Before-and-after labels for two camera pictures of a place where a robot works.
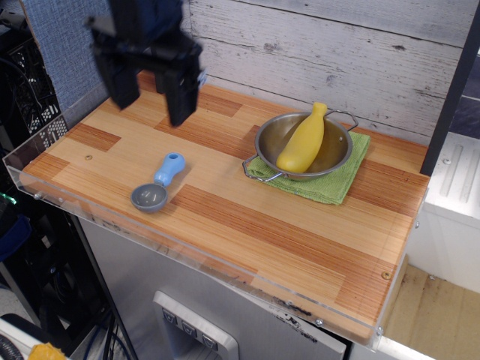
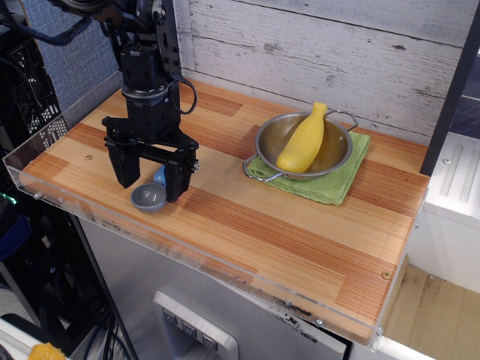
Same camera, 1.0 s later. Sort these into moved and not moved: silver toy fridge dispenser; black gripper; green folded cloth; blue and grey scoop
Moved: black gripper
Not moved: silver toy fridge dispenser; blue and grey scoop; green folded cloth
